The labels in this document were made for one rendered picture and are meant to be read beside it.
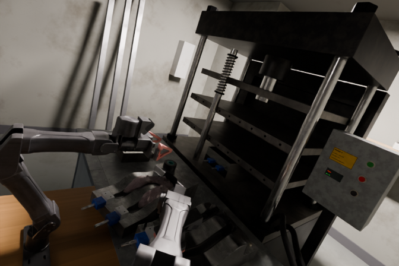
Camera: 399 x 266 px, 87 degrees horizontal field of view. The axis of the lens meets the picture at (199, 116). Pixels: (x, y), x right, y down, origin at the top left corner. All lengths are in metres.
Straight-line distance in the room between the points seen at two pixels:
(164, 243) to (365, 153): 1.06
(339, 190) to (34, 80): 3.24
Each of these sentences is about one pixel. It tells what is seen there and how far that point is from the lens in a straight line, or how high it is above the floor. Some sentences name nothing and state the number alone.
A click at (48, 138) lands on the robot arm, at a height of 1.23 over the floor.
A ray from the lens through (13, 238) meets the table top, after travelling 1.06.
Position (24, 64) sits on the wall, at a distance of 3.27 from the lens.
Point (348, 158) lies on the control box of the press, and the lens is 1.31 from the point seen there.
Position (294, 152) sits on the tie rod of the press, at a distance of 1.26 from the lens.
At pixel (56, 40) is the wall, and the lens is 3.23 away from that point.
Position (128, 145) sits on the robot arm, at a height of 1.21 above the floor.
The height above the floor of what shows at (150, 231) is 0.92.
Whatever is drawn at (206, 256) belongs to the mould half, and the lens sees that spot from 0.97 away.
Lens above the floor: 1.55
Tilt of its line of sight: 13 degrees down
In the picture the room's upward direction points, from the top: 19 degrees clockwise
